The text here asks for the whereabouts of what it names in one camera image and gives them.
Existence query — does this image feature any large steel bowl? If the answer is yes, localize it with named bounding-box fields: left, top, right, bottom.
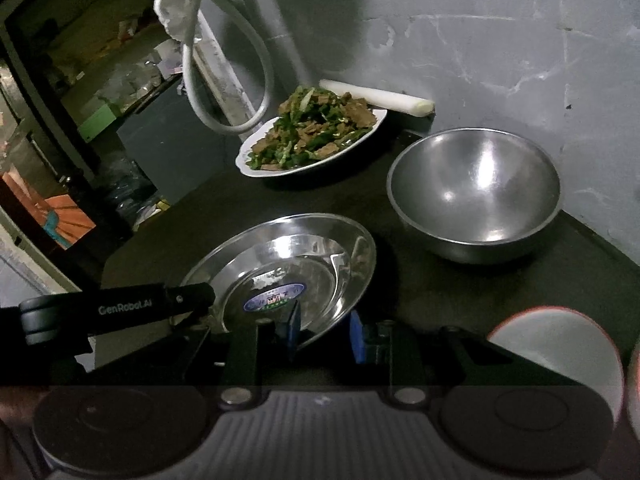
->
left=386, top=128, right=562, bottom=265

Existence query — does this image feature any steel plate with blue label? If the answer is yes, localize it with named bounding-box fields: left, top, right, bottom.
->
left=179, top=213, right=377, bottom=352

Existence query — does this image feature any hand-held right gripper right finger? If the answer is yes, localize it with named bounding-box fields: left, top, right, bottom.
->
left=349, top=309, right=589, bottom=406

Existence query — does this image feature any white flexible hose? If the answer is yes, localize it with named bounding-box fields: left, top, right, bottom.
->
left=181, top=0, right=274, bottom=135

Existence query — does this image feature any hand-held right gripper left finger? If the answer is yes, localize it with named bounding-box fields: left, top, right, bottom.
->
left=95, top=300, right=303, bottom=406

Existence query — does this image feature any white red-rimmed bowl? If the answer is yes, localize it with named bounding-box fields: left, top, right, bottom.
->
left=486, top=307, right=625, bottom=428
left=626, top=342, right=640, bottom=438

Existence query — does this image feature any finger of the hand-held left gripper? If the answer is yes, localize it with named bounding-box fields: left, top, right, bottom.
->
left=162, top=282, right=217, bottom=322

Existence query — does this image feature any white leek stalk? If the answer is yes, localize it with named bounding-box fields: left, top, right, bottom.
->
left=318, top=78, right=435, bottom=116

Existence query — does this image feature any green box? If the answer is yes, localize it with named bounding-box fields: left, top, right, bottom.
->
left=78, top=101, right=120, bottom=144

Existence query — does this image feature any white plate of stir-fry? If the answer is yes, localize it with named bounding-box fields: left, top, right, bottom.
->
left=235, top=85, right=389, bottom=179

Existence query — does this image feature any white plastic bag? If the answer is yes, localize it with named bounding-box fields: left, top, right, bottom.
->
left=153, top=0, right=202, bottom=42

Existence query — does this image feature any orange patterned box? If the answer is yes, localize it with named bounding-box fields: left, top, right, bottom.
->
left=1, top=171, right=97, bottom=252

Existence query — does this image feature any dark grey box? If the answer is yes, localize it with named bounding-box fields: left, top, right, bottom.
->
left=116, top=76, right=253, bottom=207

